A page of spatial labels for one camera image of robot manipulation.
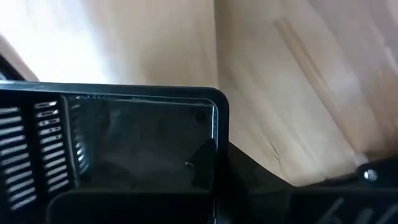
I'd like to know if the black plastic basket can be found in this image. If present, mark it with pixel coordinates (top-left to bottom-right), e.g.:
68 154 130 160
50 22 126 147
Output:
0 80 230 224

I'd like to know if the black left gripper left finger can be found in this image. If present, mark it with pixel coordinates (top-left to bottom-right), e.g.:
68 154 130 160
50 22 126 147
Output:
46 138 218 224

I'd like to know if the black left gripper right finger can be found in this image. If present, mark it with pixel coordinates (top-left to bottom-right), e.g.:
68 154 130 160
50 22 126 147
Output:
229 141 398 224

